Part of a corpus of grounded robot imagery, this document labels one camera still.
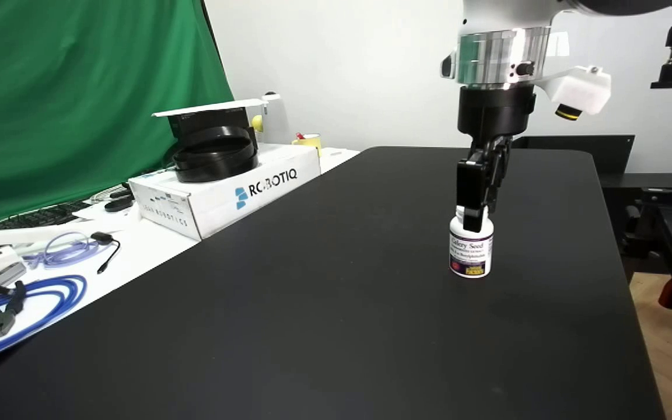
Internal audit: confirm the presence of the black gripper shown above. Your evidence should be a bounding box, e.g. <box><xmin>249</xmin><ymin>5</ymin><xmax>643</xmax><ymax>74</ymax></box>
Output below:
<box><xmin>454</xmin><ymin>80</ymin><xmax>539</xmax><ymax>235</ymax></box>

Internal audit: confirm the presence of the white pill bottle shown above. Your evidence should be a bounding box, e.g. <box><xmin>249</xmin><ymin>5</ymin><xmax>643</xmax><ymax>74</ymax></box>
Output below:
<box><xmin>445</xmin><ymin>202</ymin><xmax>497</xmax><ymax>283</ymax></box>

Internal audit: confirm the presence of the black flat panel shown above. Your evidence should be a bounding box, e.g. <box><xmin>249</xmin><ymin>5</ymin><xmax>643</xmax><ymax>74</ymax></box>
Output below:
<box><xmin>508</xmin><ymin>132</ymin><xmax>638</xmax><ymax>192</ymax></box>

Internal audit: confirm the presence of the yellow small object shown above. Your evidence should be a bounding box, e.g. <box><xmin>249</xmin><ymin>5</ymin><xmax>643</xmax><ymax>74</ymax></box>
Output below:
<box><xmin>292</xmin><ymin>130</ymin><xmax>324</xmax><ymax>156</ymax></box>

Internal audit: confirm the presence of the white Robotiq cardboard box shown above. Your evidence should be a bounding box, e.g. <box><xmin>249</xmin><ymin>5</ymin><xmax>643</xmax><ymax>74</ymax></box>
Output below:
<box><xmin>126</xmin><ymin>141</ymin><xmax>324</xmax><ymax>242</ymax></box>

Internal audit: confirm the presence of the black box with white lid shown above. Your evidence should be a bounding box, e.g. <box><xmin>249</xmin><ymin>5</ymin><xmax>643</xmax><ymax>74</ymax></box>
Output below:
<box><xmin>148</xmin><ymin>94</ymin><xmax>282</xmax><ymax>151</ymax></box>

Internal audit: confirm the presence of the black computer mouse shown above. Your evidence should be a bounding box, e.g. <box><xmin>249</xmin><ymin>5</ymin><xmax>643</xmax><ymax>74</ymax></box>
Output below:
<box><xmin>103</xmin><ymin>192</ymin><xmax>137</xmax><ymax>215</ymax></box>

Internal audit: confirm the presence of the green backdrop cloth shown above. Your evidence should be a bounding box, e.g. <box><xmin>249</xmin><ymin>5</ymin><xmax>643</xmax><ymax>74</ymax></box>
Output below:
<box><xmin>0</xmin><ymin>0</ymin><xmax>236</xmax><ymax>225</ymax></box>

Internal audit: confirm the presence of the black keyboard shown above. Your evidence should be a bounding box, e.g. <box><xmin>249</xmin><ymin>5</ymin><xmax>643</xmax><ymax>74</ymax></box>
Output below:
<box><xmin>0</xmin><ymin>201</ymin><xmax>91</xmax><ymax>234</ymax></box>

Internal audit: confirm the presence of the black clip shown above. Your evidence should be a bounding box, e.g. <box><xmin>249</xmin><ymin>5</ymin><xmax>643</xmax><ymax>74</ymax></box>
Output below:
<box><xmin>0</xmin><ymin>281</ymin><xmax>29</xmax><ymax>338</ymax></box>

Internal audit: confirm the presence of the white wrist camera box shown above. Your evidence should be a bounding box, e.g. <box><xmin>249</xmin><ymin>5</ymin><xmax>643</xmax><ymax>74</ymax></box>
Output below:
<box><xmin>544</xmin><ymin>64</ymin><xmax>616</xmax><ymax>127</ymax></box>

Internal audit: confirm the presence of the black coiled strap ring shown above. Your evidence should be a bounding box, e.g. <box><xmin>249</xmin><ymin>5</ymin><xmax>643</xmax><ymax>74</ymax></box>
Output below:
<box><xmin>172</xmin><ymin>124</ymin><xmax>260</xmax><ymax>184</ymax></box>

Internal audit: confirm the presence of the black cable with plug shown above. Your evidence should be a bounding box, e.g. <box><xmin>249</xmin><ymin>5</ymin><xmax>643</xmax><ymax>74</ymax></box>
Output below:
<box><xmin>88</xmin><ymin>229</ymin><xmax>126</xmax><ymax>278</ymax></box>

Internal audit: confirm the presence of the thin blue cable loop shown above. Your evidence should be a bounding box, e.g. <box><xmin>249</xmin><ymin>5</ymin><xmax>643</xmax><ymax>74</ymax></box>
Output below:
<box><xmin>21</xmin><ymin>229</ymin><xmax>112</xmax><ymax>272</ymax></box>

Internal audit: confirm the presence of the blue coiled cable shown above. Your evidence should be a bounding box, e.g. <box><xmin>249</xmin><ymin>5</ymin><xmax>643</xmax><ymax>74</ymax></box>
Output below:
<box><xmin>0</xmin><ymin>272</ymin><xmax>91</xmax><ymax>369</ymax></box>

